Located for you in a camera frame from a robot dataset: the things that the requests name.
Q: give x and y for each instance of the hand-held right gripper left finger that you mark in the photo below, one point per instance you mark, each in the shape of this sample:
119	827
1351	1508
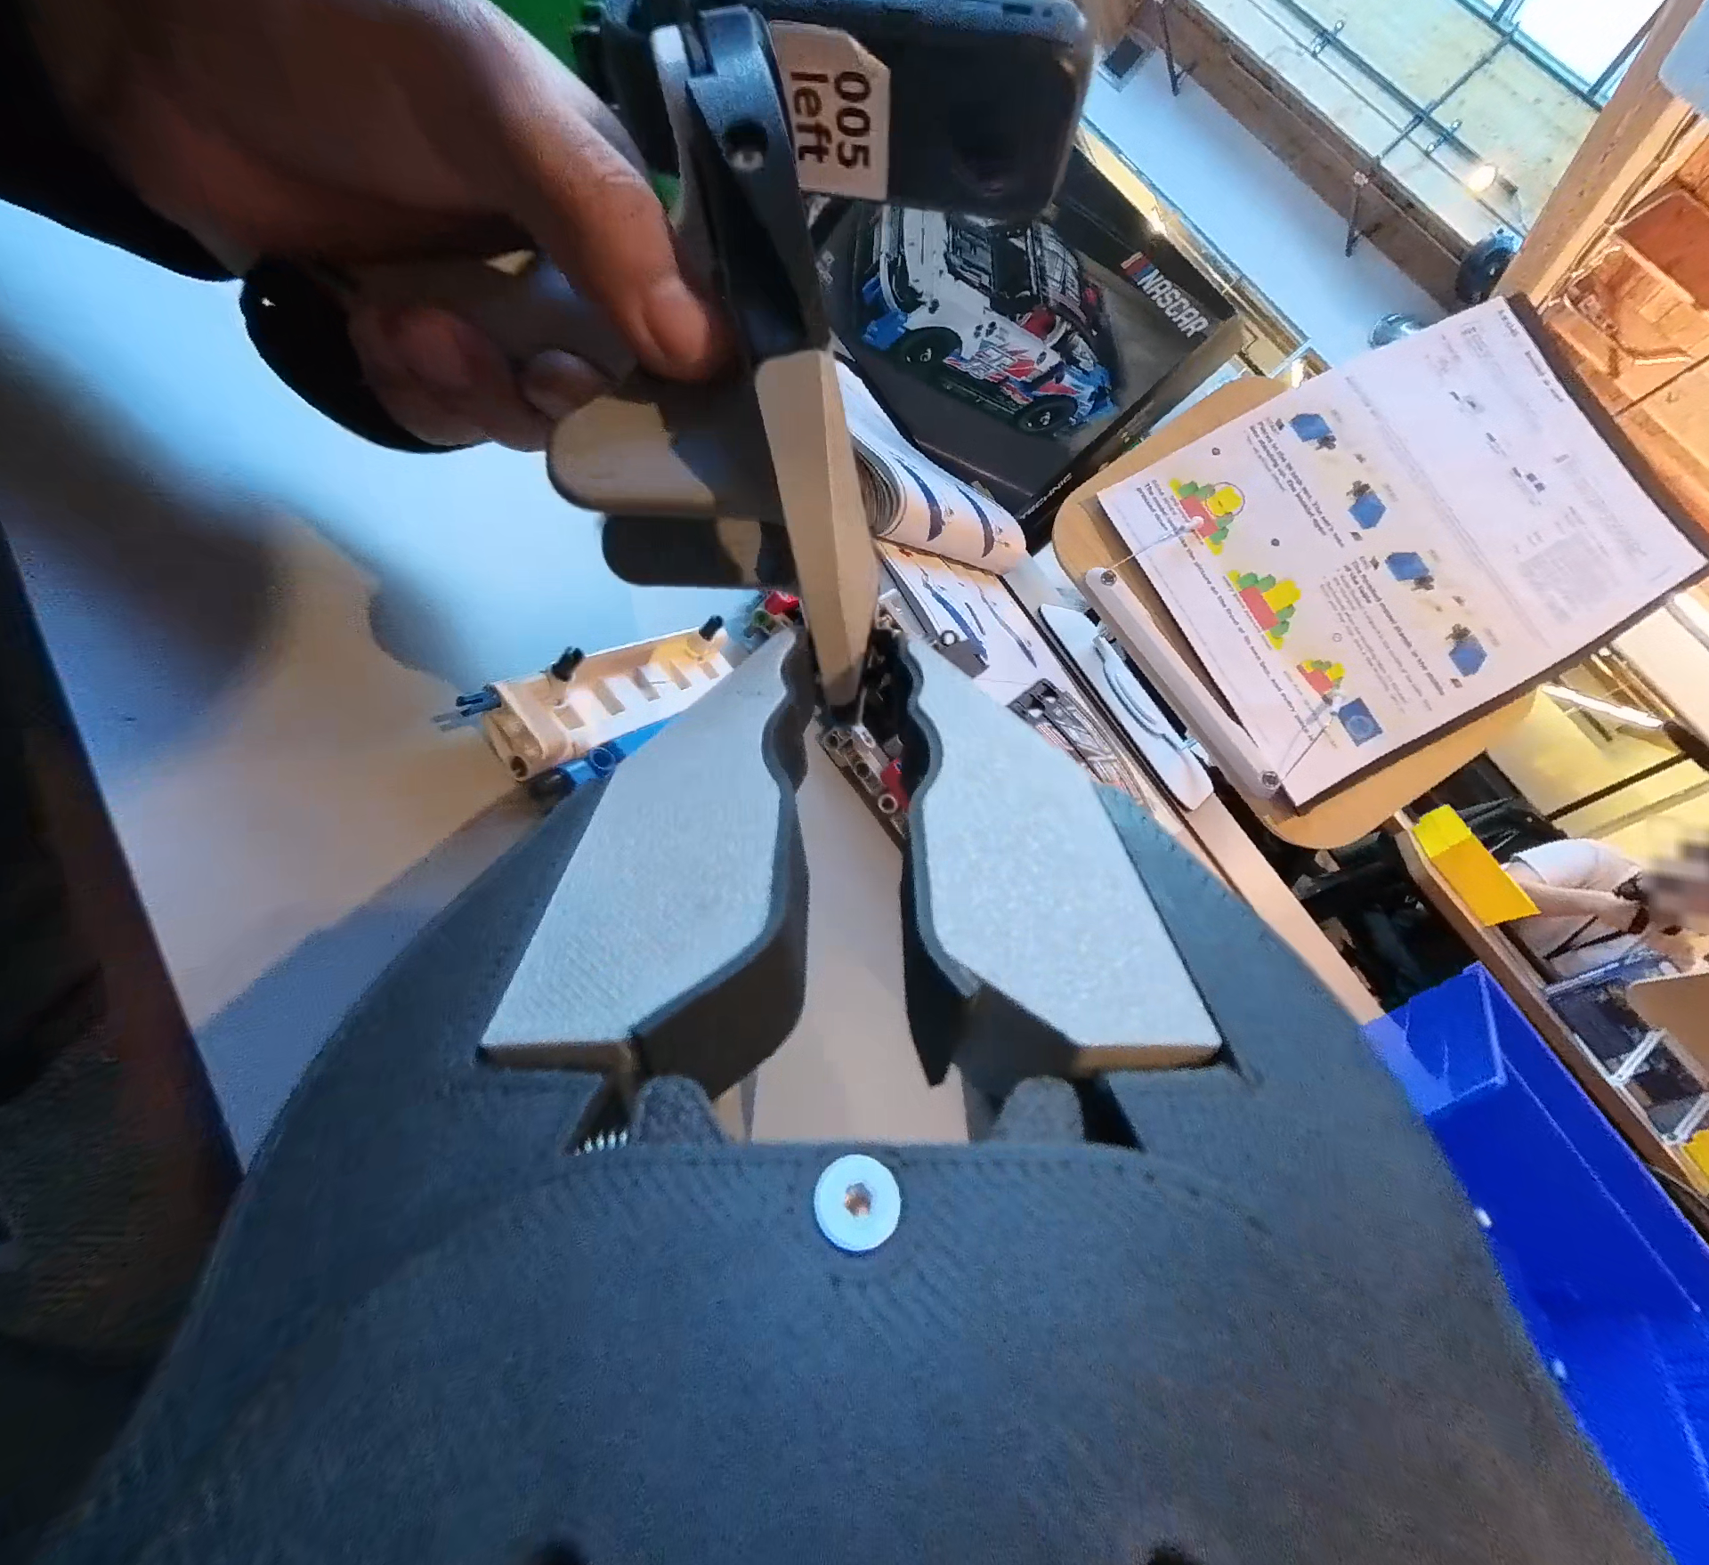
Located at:
667	897

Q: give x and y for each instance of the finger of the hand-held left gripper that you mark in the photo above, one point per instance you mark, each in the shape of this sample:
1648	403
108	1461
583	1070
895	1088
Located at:
817	522

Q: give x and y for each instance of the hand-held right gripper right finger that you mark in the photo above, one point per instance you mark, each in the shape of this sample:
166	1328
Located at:
1054	911

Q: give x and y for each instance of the blue and white brick panel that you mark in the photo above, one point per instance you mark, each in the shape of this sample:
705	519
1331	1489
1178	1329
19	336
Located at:
587	697

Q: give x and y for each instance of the partly built brick car model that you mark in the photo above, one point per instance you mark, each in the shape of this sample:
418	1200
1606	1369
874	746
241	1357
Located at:
868	764

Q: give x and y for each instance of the person's left hand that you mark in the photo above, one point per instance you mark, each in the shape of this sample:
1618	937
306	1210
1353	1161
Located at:
333	83

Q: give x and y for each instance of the open building instruction booklet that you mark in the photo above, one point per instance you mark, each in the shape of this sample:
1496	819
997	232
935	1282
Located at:
935	497

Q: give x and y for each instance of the white flat pad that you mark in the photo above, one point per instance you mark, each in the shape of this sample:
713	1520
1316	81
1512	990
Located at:
1113	711

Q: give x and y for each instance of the black toy car box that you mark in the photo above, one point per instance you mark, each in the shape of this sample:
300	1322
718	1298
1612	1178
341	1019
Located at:
1013	322

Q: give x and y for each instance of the wooden document stand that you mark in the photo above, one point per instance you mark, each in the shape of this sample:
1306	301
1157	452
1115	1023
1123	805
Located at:
1135	430

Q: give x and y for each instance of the yellow plastic bin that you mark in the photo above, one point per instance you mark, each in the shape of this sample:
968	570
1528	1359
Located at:
1467	870

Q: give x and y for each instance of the printed instruction sheet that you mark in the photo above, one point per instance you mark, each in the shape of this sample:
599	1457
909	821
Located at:
1441	522

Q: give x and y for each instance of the person's dark clothing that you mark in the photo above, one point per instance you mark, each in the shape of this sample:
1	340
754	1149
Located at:
53	923

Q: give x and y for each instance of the large blue plastic bin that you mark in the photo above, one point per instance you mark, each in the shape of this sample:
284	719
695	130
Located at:
1575	1257

